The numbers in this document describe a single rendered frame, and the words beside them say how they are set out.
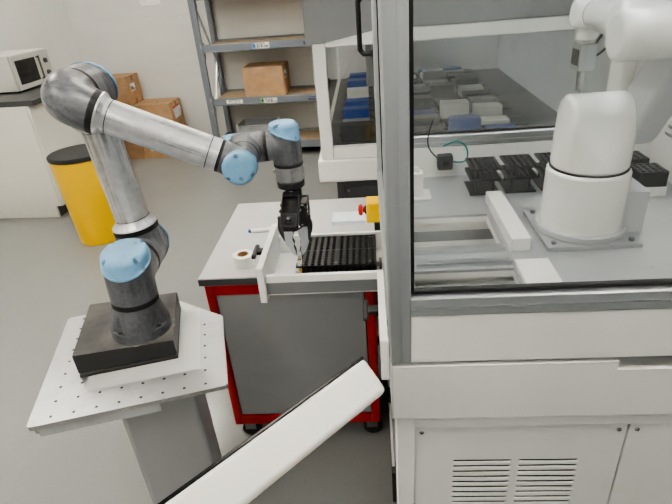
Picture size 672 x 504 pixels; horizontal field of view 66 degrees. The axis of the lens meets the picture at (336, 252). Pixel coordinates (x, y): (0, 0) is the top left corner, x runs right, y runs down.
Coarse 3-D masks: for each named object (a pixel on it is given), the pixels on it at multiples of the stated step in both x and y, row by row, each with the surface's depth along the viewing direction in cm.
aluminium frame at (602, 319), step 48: (384, 0) 69; (384, 48) 71; (384, 96) 75; (384, 144) 78; (384, 192) 84; (384, 240) 133; (384, 288) 116; (480, 288) 91; (528, 288) 90; (576, 288) 90; (624, 288) 89; (432, 336) 95; (480, 336) 94; (528, 336) 94; (576, 336) 93; (624, 336) 93
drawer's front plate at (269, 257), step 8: (272, 224) 161; (272, 232) 156; (272, 240) 153; (264, 248) 147; (272, 248) 152; (264, 256) 143; (272, 256) 152; (264, 264) 140; (272, 264) 151; (256, 272) 137; (264, 272) 140; (272, 272) 151; (264, 280) 139; (264, 288) 140; (264, 296) 141
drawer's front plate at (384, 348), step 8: (384, 296) 121; (384, 304) 118; (384, 312) 116; (384, 320) 113; (384, 328) 111; (384, 336) 108; (384, 344) 107; (384, 352) 108; (384, 360) 109; (384, 368) 110; (384, 376) 112
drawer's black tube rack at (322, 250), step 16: (320, 240) 155; (336, 240) 155; (352, 240) 154; (368, 240) 153; (304, 256) 147; (320, 256) 147; (336, 256) 146; (352, 256) 145; (368, 256) 145; (304, 272) 145
